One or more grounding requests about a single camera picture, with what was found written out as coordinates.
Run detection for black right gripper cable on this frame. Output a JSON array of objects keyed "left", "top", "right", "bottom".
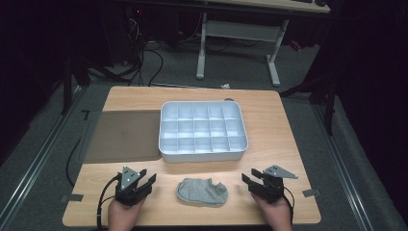
[{"left": 283, "top": 186, "right": 295, "bottom": 225}]

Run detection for white table frame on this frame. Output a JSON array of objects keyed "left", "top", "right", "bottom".
[{"left": 194, "top": 0, "right": 332, "bottom": 89}]

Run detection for grey tape strip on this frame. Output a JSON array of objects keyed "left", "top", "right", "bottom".
[
  {"left": 60, "top": 193, "right": 85, "bottom": 203},
  {"left": 301, "top": 188, "right": 321, "bottom": 198}
]

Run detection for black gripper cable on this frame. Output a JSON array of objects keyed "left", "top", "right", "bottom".
[
  {"left": 283, "top": 186, "right": 295, "bottom": 225},
  {"left": 95, "top": 175, "right": 123, "bottom": 231}
]

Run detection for black floor cable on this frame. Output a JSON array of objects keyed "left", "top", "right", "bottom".
[{"left": 65, "top": 137, "right": 83, "bottom": 188}]

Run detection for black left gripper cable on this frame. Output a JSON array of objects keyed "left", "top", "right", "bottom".
[{"left": 95, "top": 175, "right": 123, "bottom": 231}]

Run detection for black metal stand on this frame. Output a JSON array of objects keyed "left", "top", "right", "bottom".
[
  {"left": 278, "top": 72, "right": 339, "bottom": 137},
  {"left": 60, "top": 56, "right": 91, "bottom": 116}
]

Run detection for person's right hand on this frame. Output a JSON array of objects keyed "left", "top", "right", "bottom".
[{"left": 251, "top": 193, "right": 294, "bottom": 231}]

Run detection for metal floor rail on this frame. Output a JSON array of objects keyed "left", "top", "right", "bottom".
[
  {"left": 0, "top": 86, "right": 85, "bottom": 227},
  {"left": 312, "top": 102, "right": 375, "bottom": 231}
]

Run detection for grey ankle sock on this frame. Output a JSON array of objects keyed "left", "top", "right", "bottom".
[{"left": 175, "top": 177, "right": 229, "bottom": 208}]

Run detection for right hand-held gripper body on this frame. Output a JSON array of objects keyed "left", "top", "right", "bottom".
[{"left": 249, "top": 165, "right": 299, "bottom": 204}]

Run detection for person's left hand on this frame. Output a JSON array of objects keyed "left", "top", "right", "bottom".
[{"left": 107, "top": 196, "right": 147, "bottom": 231}]

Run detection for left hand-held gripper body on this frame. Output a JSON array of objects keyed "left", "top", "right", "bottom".
[{"left": 115, "top": 166, "right": 153, "bottom": 207}]

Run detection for white divided storage box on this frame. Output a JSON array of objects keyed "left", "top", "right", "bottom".
[{"left": 158, "top": 100, "right": 249, "bottom": 164}]

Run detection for bundle of black cables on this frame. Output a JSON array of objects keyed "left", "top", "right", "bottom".
[{"left": 125, "top": 15, "right": 166, "bottom": 88}]

